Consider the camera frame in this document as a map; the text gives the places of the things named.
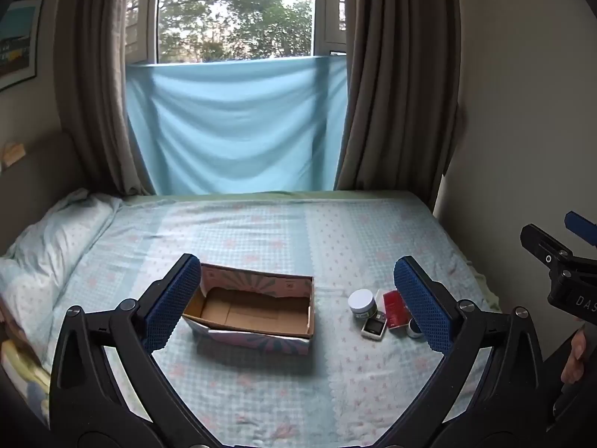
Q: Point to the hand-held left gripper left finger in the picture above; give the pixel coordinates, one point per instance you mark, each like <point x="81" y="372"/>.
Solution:
<point x="172" y="303"/>

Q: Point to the white round jar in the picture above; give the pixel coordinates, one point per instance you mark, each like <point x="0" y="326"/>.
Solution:
<point x="363" y="303"/>

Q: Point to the framed wall poster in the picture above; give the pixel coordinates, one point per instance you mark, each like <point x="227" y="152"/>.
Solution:
<point x="16" y="42"/>

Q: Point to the small red box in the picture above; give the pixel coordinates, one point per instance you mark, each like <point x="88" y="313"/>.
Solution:
<point x="396" y="310"/>

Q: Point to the pale green mattress sheet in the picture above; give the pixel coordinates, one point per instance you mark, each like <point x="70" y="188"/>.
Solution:
<point x="373" y="193"/>

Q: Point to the person's right hand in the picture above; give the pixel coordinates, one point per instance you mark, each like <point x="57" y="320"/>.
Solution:
<point x="574" y="357"/>

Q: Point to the checked floral bedsheet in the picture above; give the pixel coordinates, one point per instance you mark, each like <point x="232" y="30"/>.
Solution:
<point x="280" y="228"/>

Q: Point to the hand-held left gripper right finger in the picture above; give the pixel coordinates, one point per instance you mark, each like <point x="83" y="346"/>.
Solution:
<point x="424" y="308"/>

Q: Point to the white pillow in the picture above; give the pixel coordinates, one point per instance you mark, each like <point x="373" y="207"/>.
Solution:
<point x="42" y="252"/>

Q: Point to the small round tin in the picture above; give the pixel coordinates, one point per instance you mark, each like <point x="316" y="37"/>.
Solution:
<point x="413" y="329"/>

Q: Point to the small beige object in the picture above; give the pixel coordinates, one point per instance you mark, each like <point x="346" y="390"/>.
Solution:
<point x="13" y="153"/>

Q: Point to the multicoloured cloth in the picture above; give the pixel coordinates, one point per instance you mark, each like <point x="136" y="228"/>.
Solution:
<point x="23" y="373"/>

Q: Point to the window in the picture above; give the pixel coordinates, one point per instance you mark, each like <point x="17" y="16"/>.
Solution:
<point x="233" y="9"/>

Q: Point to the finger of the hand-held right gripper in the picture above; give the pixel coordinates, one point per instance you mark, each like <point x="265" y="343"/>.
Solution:
<point x="580" y="226"/>
<point x="541" y="245"/>

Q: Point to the brown curtain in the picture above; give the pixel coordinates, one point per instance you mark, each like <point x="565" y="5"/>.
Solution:
<point x="396" y="79"/>
<point x="93" y="79"/>

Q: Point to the small white electronic device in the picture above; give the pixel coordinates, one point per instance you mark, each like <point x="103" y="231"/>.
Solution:
<point x="374" y="327"/>

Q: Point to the cardboard box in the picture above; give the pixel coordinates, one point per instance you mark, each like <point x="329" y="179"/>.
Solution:
<point x="252" y="310"/>

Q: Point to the light blue cloth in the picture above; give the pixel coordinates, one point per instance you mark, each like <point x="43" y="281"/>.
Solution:
<point x="233" y="126"/>

